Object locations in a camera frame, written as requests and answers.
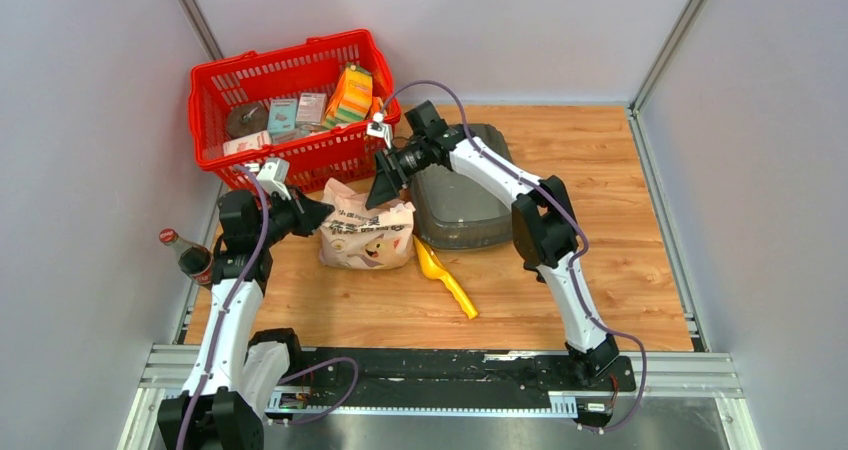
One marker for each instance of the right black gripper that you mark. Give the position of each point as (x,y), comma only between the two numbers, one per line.
(390,178)

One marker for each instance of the grey plastic litter box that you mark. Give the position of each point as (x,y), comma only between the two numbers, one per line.
(453,212)

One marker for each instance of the pink small box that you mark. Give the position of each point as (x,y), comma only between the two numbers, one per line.
(311,108)

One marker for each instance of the cola bottle red cap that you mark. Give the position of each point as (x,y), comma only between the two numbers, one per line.
(193,259)

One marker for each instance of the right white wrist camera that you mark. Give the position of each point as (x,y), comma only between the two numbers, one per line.
(378,128)

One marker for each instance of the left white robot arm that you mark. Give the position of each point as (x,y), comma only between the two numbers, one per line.
(222,404)

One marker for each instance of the white pink flat box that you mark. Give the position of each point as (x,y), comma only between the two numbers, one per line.
(255,141)

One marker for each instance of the brown round disc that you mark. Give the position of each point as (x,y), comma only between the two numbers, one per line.
(246,120)

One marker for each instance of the red plastic shopping basket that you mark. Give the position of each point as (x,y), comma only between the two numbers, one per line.
(218,87)

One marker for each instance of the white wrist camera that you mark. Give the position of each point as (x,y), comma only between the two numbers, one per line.
(378,128)
(271,176)

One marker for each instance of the orange sponge pack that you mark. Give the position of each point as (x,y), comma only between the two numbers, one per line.
(352,99)

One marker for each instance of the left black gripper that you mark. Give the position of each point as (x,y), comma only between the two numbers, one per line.
(309,214)

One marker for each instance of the cat litter bag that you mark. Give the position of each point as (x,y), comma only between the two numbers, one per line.
(355,237)

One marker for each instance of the teal small box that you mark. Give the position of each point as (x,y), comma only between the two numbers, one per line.
(282,116)

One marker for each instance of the yellow plastic scoop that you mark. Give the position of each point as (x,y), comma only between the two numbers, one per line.
(432,268)

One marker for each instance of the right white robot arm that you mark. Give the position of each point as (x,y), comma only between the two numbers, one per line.
(544,231)

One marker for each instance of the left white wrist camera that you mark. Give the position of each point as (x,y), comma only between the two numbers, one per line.
(271,176)

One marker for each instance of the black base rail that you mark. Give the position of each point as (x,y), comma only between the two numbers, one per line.
(437,382)

